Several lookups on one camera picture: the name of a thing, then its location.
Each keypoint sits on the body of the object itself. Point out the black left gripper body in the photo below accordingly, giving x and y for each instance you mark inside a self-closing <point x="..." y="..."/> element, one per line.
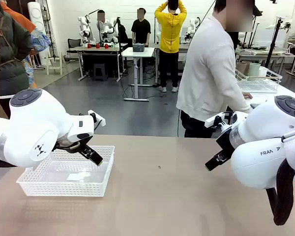
<point x="68" y="145"/>

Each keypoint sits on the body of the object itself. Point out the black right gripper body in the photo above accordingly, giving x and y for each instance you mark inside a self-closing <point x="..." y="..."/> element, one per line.
<point x="226" y="142"/>

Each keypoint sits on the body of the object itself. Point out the white perforated plastic basket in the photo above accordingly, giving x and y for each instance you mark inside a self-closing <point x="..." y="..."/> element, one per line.
<point x="64" y="189"/>

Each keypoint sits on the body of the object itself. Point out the pale green cup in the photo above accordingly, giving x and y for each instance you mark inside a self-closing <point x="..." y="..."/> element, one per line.
<point x="255" y="69"/>

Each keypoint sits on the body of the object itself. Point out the person's right forearm white sleeve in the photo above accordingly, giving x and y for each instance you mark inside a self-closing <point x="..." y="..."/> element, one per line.
<point x="241" y="105"/>

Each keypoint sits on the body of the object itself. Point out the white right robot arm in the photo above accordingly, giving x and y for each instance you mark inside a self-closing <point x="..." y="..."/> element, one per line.
<point x="260" y="157"/>

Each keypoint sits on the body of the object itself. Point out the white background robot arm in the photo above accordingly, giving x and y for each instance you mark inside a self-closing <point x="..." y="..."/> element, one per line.
<point x="84" y="27"/>
<point x="193" y="29"/>
<point x="110" y="32"/>

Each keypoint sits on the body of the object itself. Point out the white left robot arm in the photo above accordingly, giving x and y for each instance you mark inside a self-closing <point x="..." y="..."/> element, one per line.
<point x="27" y="127"/>

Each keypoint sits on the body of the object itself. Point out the white label inside basket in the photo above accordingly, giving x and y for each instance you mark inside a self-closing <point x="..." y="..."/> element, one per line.
<point x="77" y="177"/>

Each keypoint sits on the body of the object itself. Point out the person's left hand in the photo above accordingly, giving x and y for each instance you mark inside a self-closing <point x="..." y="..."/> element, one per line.
<point x="247" y="95"/>

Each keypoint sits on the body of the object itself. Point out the person in white sweater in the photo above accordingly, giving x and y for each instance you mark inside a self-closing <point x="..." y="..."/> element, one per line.
<point x="206" y="68"/>

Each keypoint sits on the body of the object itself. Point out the grey plastic stool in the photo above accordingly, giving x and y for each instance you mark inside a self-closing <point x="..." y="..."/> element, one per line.
<point x="99" y="71"/>

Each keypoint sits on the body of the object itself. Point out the white wooden step stool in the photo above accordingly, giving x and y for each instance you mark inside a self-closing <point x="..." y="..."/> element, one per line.
<point x="54" y="64"/>

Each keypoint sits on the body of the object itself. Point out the long grey background table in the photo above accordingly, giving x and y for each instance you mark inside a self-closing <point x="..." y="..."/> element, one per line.
<point x="255" y="53"/>

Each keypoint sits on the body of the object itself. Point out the grey table with white legs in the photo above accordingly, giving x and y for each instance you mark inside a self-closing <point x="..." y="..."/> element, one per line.
<point x="98" y="50"/>

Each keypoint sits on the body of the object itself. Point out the black office chair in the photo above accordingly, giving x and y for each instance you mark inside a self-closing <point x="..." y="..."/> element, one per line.
<point x="74" y="44"/>

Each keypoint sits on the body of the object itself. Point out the blue patterned garment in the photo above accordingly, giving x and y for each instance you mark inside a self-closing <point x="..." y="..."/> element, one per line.
<point x="39" y="41"/>

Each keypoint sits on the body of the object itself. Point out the person in dark green jacket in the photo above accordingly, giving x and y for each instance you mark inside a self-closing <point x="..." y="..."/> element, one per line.
<point x="7" y="54"/>

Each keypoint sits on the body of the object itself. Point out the white height-adjustable desk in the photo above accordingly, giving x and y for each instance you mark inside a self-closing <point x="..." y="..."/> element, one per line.
<point x="137" y="52"/>

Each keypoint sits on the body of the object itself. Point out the black light stand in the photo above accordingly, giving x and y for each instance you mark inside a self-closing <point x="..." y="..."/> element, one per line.
<point x="251" y="32"/>

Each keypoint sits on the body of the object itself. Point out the grey storage bin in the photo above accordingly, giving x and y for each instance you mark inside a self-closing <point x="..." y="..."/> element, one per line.
<point x="138" y="47"/>

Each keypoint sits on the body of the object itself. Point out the seated person in white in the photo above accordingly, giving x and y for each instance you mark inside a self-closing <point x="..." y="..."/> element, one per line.
<point x="102" y="27"/>

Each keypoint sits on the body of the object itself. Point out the person in yellow hoodie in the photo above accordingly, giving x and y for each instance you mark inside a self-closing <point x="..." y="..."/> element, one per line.
<point x="170" y="32"/>

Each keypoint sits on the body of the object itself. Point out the black hanging jacket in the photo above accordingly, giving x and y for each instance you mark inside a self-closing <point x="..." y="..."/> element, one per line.
<point x="121" y="30"/>

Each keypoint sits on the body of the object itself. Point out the white tower fan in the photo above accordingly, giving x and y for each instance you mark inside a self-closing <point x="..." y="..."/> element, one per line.
<point x="37" y="19"/>

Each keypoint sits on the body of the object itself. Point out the person in black t-shirt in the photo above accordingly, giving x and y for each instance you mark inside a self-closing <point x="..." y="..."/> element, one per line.
<point x="140" y="29"/>

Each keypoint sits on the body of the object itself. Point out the person in orange jacket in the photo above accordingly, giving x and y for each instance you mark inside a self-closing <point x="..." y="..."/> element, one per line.
<point x="19" y="17"/>

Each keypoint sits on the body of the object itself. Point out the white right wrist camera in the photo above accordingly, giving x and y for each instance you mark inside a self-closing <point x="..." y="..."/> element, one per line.
<point x="211" y="121"/>

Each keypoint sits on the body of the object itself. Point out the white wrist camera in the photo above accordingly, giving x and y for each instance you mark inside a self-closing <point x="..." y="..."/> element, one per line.
<point x="211" y="121"/>
<point x="98" y="119"/>

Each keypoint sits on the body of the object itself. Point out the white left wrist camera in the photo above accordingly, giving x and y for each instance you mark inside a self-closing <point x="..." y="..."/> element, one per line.
<point x="98" y="119"/>

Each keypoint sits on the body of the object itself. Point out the black camera tripod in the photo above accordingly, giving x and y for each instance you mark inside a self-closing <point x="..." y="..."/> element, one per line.
<point x="273" y="49"/>

